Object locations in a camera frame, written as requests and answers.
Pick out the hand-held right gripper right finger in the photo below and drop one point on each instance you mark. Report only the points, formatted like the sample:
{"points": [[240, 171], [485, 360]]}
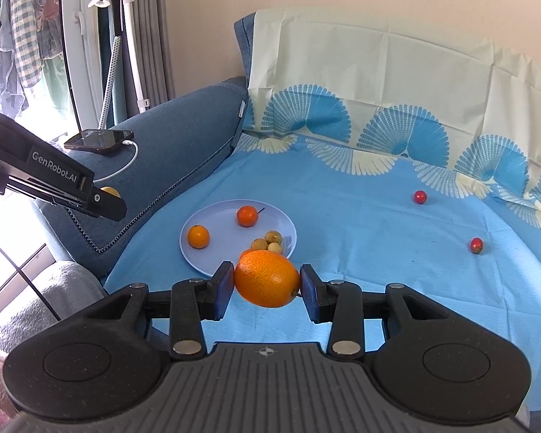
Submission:
{"points": [[309, 293]]}

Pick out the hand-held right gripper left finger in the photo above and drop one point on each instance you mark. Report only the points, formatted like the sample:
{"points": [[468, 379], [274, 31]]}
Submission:
{"points": [[225, 288]]}

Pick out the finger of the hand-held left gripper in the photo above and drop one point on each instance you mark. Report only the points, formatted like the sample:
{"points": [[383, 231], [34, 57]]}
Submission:
{"points": [[108, 206]]}

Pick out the yellow longan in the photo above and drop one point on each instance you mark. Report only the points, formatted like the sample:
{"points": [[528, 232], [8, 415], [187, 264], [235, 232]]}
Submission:
{"points": [[112, 192], [258, 244], [275, 248], [271, 236]]}

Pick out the light blue plate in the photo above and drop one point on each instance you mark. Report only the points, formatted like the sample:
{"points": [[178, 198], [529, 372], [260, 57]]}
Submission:
{"points": [[221, 221]]}

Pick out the small orange with stem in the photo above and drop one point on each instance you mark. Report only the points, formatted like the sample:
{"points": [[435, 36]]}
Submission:
{"points": [[246, 215]]}

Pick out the black smartphone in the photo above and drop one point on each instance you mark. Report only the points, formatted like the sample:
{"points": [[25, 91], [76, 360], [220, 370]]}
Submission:
{"points": [[99, 140]]}

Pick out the blue denim garment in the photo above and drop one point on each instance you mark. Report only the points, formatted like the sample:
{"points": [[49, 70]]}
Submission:
{"points": [[4, 85]]}

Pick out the green garment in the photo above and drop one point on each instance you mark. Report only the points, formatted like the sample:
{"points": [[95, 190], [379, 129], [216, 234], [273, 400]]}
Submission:
{"points": [[54, 81]]}

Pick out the blue cream printed sheet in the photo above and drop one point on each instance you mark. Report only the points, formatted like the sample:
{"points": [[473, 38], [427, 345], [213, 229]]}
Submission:
{"points": [[365, 216]]}

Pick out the grey fleece blanket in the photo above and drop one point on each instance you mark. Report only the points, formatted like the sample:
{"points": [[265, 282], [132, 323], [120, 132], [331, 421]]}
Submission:
{"points": [[49, 288]]}

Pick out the blue sofa armrest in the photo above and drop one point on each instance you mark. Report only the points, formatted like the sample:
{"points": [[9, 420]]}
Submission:
{"points": [[180, 131]]}

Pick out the small red fruit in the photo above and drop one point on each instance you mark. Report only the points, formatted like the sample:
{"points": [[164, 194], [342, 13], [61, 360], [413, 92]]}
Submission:
{"points": [[476, 245], [420, 196]]}

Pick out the white steamer stand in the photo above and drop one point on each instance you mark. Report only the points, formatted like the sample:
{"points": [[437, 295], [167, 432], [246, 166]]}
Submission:
{"points": [[133, 45]]}

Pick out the grey curtain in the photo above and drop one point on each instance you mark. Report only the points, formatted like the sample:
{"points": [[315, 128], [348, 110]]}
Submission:
{"points": [[158, 45]]}

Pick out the blue sofa back cushion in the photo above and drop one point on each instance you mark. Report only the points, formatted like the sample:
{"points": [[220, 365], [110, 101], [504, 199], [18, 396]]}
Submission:
{"points": [[243, 49]]}

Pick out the white door frame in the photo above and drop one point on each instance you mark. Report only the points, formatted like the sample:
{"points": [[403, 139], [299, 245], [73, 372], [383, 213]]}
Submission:
{"points": [[83, 63]]}

